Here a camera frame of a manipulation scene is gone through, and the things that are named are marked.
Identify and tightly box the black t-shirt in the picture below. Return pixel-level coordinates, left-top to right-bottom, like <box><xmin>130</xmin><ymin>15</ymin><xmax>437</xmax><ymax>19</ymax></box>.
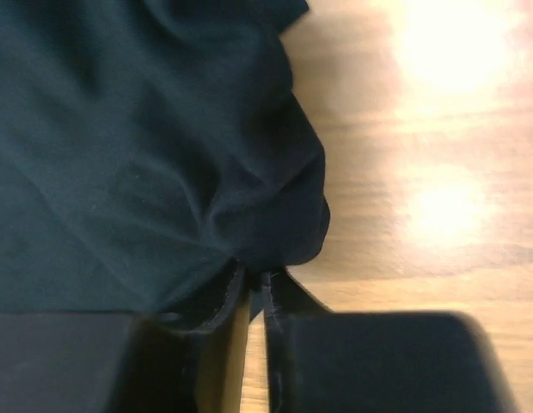
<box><xmin>0</xmin><ymin>1</ymin><xmax>330</xmax><ymax>312</ymax></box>

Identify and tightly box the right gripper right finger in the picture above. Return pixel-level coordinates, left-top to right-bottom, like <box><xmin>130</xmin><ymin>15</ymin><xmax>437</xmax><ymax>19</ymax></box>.
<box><xmin>260</xmin><ymin>268</ymin><xmax>518</xmax><ymax>413</ymax></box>

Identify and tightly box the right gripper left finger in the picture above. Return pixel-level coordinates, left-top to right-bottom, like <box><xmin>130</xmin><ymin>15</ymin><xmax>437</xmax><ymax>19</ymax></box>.
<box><xmin>0</xmin><ymin>265</ymin><xmax>245</xmax><ymax>412</ymax></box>

